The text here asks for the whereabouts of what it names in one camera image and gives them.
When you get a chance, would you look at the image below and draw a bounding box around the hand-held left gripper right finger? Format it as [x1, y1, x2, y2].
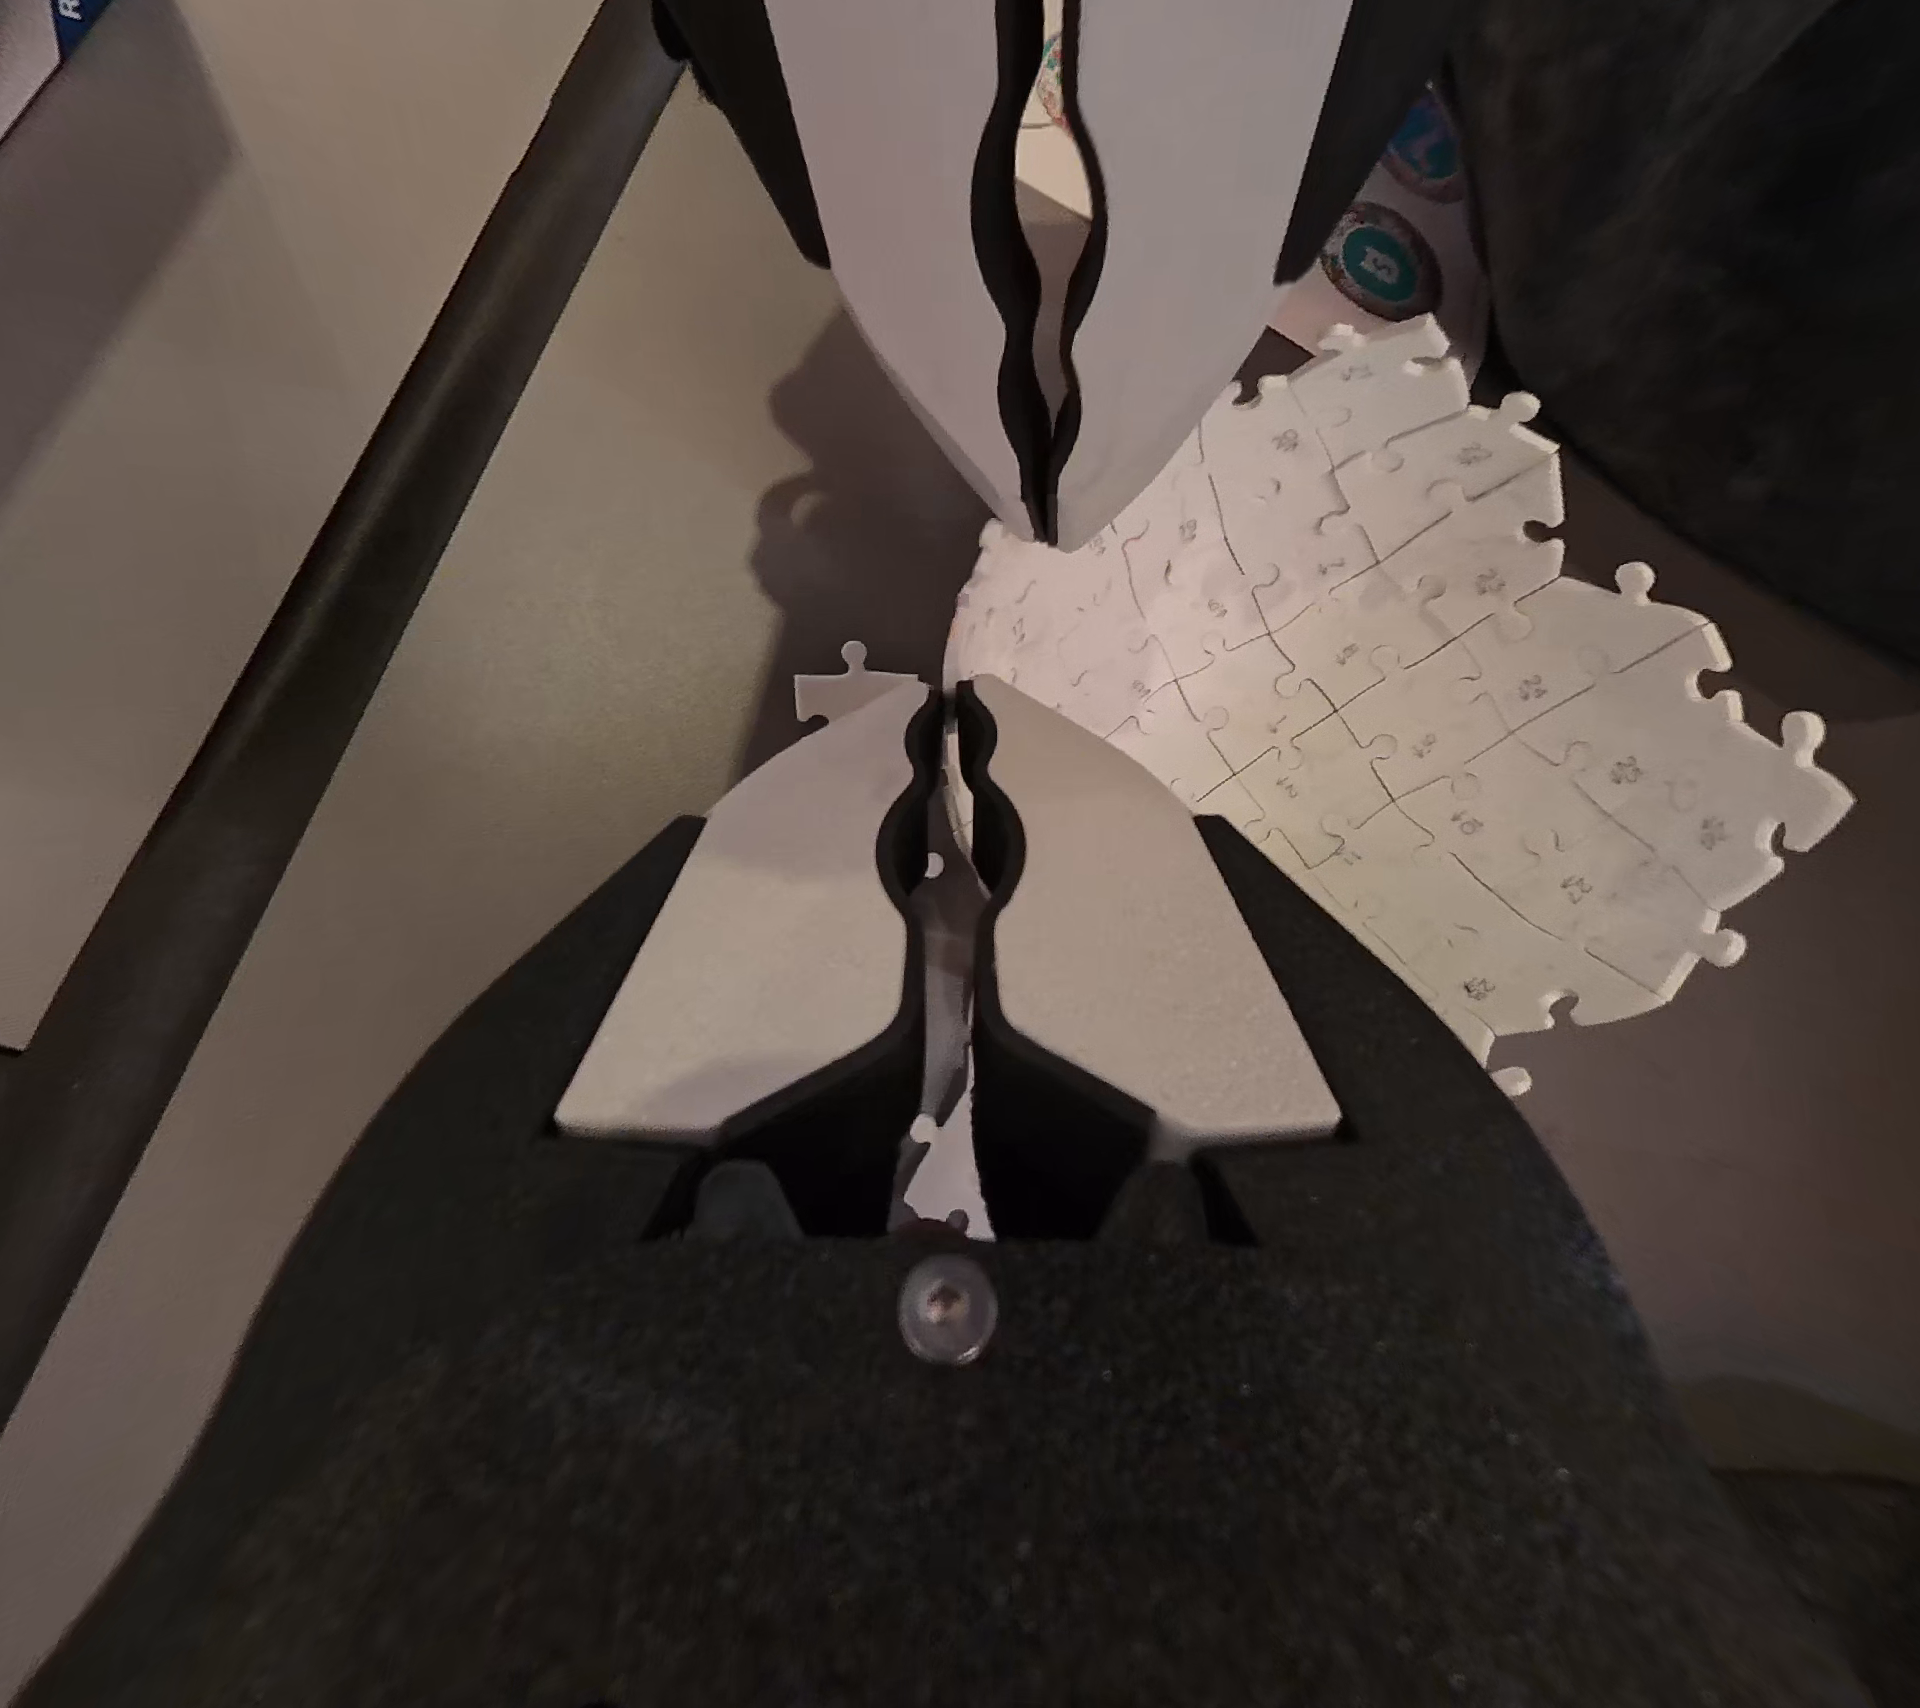
[958, 675, 1344, 1238]

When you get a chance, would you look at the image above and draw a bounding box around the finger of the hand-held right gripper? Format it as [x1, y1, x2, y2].
[723, 0, 1052, 539]
[1052, 0, 1421, 547]

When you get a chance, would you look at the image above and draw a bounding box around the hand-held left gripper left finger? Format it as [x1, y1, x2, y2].
[556, 686, 951, 1238]

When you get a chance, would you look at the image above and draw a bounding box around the single white puzzle piece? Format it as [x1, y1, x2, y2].
[795, 639, 937, 731]

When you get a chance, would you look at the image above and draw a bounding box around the partly built white puzzle ball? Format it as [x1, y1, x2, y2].
[945, 313, 1859, 1102]

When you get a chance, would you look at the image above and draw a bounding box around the printed instruction leaflet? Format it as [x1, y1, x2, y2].
[1012, 0, 1489, 361]

